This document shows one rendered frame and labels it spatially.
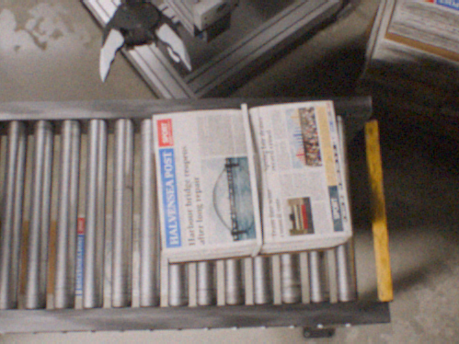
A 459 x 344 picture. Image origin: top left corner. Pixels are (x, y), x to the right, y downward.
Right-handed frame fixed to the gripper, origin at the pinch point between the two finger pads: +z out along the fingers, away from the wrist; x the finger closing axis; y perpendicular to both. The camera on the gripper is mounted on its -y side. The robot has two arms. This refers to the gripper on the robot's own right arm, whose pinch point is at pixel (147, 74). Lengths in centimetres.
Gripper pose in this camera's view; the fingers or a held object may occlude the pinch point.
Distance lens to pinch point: 107.2
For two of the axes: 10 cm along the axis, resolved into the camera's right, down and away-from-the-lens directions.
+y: -1.6, 2.8, 9.5
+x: -9.6, 1.5, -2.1
